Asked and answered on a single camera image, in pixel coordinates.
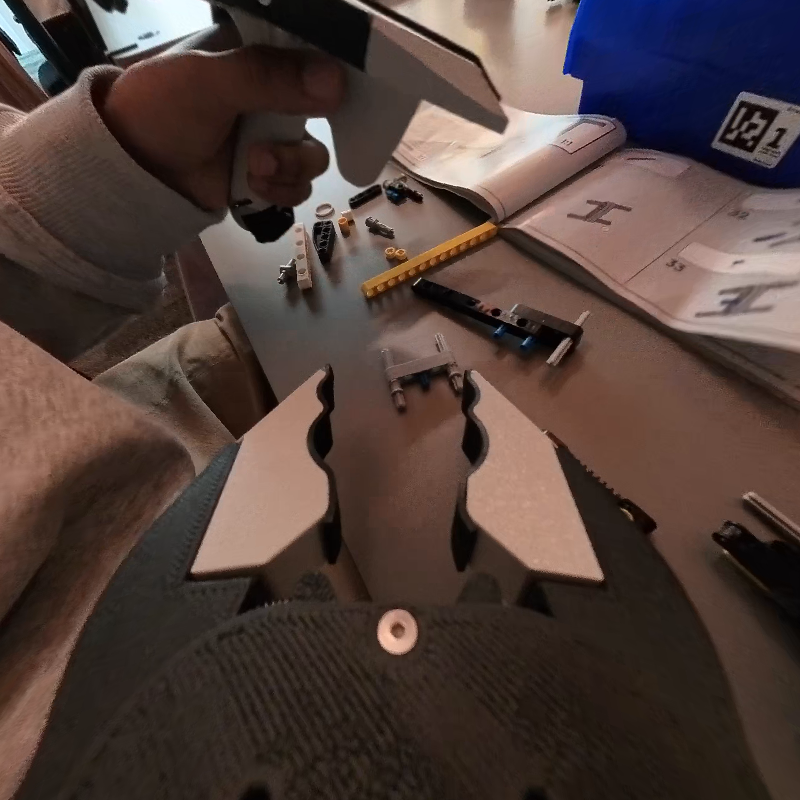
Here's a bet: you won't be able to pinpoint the person's left hand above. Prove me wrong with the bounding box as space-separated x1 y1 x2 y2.
102 45 346 215

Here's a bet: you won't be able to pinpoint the grey lego axle assembly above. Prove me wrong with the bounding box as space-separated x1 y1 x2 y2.
380 333 465 411

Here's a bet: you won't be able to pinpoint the white lego beam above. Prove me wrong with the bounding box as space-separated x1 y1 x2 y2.
292 222 315 290

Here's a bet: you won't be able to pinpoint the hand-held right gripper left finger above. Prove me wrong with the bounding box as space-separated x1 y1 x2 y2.
189 364 343 581

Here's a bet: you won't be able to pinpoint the lego instruction booklet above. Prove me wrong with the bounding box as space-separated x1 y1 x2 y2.
390 103 800 404

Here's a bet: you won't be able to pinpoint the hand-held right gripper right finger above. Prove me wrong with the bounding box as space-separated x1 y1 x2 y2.
450 370 607 588

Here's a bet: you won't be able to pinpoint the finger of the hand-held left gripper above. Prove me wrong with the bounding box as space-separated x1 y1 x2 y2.
369 0 509 135

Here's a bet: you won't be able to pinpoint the black lego beam assembly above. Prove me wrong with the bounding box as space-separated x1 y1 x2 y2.
410 277 592 367

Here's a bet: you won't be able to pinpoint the person's left forearm beige sleeve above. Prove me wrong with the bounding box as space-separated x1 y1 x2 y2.
0 65 220 313

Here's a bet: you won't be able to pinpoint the long yellow lego beam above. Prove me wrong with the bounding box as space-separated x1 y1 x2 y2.
360 221 500 298

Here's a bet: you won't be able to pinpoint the blue storage bin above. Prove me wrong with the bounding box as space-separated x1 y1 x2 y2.
561 0 800 190

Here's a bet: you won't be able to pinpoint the black and blue lego pins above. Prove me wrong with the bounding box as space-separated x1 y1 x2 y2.
382 175 425 205

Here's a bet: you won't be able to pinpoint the person's khaki trouser leg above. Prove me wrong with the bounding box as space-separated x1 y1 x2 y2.
69 303 279 441

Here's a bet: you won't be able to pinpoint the partly built lego model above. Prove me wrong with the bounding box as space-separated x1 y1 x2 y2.
711 490 800 629

